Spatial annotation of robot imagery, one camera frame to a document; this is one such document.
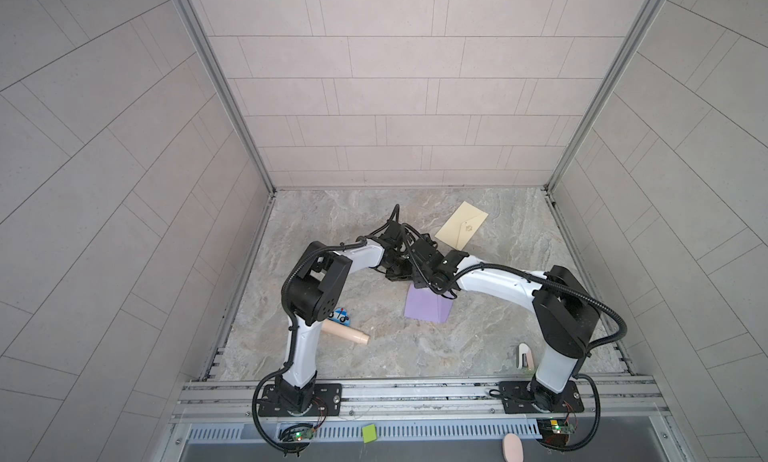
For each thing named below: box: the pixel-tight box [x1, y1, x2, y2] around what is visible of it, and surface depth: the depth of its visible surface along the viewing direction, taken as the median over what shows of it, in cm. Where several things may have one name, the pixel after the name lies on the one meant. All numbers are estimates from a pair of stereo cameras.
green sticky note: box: [362, 424, 379, 444], surface depth 67 cm
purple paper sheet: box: [404, 283, 455, 324], surface depth 87 cm
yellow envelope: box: [434, 201, 489, 251], surface depth 107 cm
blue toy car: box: [328, 307, 351, 327], surface depth 84 cm
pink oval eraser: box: [503, 433, 524, 462], surface depth 65 cm
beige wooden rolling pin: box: [321, 319, 371, 345], surface depth 82 cm
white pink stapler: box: [518, 342, 535, 371], surface depth 77 cm
